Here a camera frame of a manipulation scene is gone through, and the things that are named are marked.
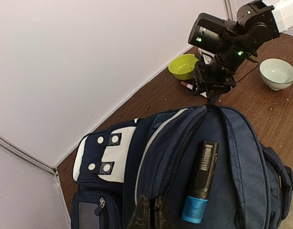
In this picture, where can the right aluminium corner post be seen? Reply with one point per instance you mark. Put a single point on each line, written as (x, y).
(230, 9)

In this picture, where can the lime green bowl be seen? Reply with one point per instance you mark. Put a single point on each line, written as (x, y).
(182, 67)

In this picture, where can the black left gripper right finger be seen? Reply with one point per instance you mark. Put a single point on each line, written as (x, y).
(163, 218)

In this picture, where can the navy blue student backpack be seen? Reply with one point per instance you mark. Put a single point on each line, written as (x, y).
(153, 156)

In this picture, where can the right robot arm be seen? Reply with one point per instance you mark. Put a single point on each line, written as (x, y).
(233, 42)

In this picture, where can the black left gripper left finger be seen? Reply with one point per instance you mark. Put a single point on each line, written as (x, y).
(141, 215)

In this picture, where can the white red marker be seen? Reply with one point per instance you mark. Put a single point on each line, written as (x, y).
(190, 87)

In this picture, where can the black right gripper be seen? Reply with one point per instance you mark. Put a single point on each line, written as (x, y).
(211, 83)

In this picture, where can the aluminium corner post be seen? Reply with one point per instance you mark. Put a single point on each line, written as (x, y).
(230, 9)
(26, 157)

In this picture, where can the black blue highlighter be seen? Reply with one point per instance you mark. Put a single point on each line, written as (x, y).
(200, 182)

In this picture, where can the left aluminium corner post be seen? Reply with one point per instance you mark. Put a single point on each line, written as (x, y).
(26, 157)

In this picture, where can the pale blue ceramic bowl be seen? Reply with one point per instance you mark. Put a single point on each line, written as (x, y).
(277, 74)

